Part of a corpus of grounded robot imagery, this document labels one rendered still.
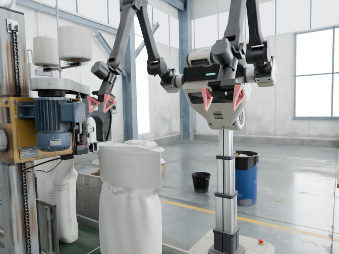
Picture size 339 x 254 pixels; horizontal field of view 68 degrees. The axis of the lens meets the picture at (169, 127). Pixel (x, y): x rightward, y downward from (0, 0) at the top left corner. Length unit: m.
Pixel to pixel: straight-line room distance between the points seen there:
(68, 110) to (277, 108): 8.35
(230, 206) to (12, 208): 1.24
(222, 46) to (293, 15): 8.71
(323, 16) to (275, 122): 3.45
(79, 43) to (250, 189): 2.75
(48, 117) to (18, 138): 0.21
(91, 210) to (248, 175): 1.98
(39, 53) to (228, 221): 1.53
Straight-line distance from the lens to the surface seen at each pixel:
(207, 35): 10.36
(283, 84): 9.17
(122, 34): 1.37
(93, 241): 1.96
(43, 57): 1.59
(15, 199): 1.50
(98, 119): 1.69
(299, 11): 9.56
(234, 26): 1.01
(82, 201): 2.36
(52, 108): 1.26
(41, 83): 1.25
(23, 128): 1.41
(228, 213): 1.80
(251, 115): 9.38
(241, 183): 3.42
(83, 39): 1.39
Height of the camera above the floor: 1.27
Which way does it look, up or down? 4 degrees down
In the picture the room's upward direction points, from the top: 1 degrees counter-clockwise
